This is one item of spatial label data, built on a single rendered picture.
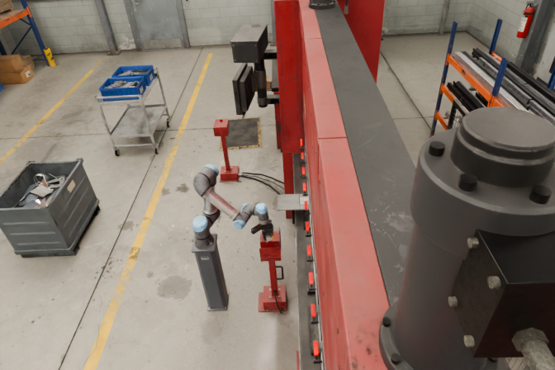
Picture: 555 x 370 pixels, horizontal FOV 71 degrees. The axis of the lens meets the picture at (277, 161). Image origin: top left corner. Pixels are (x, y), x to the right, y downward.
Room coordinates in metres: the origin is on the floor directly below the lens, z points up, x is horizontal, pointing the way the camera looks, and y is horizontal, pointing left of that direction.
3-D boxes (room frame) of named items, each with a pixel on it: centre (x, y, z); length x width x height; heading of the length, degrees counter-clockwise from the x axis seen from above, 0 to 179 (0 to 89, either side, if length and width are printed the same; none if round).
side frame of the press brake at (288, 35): (3.23, -0.48, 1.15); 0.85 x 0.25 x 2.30; 87
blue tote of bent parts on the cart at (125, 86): (4.87, 2.00, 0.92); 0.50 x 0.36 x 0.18; 88
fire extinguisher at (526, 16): (6.32, -4.20, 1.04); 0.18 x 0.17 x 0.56; 178
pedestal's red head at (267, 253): (2.09, 0.10, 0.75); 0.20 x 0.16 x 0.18; 178
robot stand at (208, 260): (2.12, 0.61, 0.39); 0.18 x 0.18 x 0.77; 88
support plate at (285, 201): (2.28, -0.11, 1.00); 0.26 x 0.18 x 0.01; 87
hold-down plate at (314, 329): (1.27, -0.15, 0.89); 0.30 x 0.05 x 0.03; 177
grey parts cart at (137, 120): (5.04, 1.98, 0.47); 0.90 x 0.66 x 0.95; 178
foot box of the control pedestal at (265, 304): (2.09, 0.13, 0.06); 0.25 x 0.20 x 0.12; 88
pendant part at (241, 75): (3.52, 0.27, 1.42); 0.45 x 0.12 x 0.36; 170
